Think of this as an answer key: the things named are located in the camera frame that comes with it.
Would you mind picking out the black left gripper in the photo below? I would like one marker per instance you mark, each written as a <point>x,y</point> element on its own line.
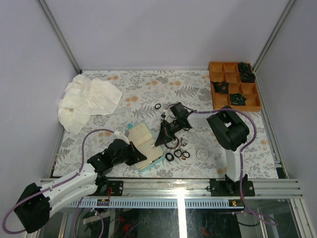
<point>137,156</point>

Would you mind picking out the wooden compartment tray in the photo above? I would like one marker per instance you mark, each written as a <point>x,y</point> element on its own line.
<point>228,71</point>

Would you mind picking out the white crumpled cloth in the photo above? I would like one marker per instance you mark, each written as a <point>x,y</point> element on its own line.
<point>83,98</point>

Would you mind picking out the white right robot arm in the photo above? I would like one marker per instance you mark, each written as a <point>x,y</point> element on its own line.
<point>229,129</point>

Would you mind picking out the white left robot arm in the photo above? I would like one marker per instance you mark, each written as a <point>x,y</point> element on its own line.
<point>37,204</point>

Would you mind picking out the black hair tie double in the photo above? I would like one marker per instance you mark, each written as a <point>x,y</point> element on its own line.
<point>169,157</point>

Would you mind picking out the thin silver bangle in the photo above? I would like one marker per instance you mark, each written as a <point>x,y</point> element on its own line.
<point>202,154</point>

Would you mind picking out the teal jewelry box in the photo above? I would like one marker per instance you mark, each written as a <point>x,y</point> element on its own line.
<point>142,138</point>

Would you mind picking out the black orange scrunchie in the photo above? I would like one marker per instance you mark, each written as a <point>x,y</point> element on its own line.
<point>220,87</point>

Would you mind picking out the black scrunchie top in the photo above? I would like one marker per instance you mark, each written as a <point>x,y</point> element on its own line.
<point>244,67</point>

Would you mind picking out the dark purple bangle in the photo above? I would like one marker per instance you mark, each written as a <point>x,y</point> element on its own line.
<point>173,147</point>

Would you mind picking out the aluminium rail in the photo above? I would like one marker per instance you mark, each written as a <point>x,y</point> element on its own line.
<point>197,188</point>

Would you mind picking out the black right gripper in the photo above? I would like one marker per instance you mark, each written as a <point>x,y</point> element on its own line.
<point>165,134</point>

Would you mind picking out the black green scrunchie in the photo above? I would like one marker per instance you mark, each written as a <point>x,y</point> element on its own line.
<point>237,99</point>

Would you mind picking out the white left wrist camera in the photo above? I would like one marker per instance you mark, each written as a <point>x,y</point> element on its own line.
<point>122,136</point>

